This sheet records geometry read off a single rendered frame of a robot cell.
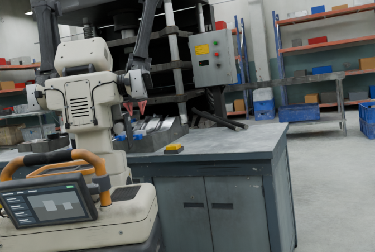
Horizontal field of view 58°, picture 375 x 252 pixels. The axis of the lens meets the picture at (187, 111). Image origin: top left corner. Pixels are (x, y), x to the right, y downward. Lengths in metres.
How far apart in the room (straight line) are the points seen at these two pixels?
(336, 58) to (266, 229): 6.80
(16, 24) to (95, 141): 9.95
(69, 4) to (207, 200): 1.96
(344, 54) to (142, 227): 7.51
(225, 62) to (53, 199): 1.75
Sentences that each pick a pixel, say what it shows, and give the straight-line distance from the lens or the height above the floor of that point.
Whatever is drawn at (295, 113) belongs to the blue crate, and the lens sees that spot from 5.41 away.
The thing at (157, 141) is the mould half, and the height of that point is 0.85.
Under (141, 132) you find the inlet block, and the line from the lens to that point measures 1.84.
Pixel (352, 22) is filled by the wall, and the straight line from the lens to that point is 8.32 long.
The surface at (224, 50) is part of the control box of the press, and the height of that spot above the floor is 1.32.
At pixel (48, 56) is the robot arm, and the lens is 1.70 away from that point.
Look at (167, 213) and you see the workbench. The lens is 1.90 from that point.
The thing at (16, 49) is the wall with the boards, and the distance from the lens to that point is 11.06.
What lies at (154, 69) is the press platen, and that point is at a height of 1.26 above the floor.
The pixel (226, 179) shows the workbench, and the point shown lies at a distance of 1.70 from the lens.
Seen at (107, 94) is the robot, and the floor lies 1.14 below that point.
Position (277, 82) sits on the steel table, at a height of 0.89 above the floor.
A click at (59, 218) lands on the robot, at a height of 0.81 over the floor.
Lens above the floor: 1.17
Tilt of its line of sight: 6 degrees down
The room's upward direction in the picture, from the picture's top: 8 degrees counter-clockwise
